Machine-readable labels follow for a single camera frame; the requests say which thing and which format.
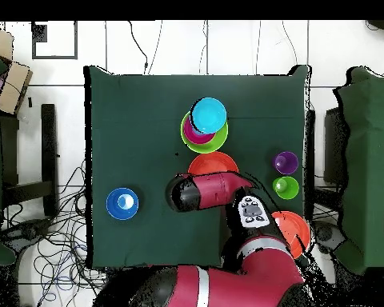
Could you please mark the large orange bowl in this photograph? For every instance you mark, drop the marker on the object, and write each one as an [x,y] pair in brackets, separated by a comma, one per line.
[296,230]
[211,163]

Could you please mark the small pink bowl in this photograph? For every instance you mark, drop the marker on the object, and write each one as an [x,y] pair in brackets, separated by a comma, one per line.
[195,137]

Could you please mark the large green bowl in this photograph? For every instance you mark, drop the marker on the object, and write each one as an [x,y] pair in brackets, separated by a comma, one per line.
[217,144]

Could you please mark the small light blue bowl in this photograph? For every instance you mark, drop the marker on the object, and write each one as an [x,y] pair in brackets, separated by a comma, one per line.
[209,115]

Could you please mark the small dark blue bowl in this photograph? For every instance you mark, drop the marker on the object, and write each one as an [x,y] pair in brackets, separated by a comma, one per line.
[113,204]

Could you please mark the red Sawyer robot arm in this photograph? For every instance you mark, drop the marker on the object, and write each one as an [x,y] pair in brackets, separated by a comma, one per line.
[217,192]

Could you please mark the dark green table cloth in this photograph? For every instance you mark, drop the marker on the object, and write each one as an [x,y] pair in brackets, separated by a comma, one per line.
[140,105]

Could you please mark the purple cup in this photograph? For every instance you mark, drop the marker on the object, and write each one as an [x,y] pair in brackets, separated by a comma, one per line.
[286,163]

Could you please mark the green cup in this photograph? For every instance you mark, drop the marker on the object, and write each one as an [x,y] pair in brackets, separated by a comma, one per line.
[289,188]

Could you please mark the black box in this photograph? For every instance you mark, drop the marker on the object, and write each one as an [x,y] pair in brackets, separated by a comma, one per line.
[334,147]

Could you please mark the grey stand foot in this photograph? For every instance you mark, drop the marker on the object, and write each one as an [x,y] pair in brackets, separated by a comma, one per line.
[25,232]
[326,235]

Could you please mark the black chair frame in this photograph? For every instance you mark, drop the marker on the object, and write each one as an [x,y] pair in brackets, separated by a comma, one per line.
[48,144]

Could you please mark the black square floor frame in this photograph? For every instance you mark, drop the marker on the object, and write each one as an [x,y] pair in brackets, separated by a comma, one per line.
[40,32]

